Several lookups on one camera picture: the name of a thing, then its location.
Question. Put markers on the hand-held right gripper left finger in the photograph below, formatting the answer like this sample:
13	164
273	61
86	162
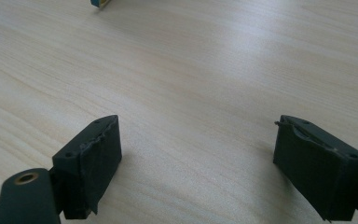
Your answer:
88	165

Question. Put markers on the blue cartoon picture book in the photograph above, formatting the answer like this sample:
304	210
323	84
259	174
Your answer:
100	2

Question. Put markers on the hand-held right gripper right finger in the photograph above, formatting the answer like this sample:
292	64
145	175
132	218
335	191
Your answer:
320	165

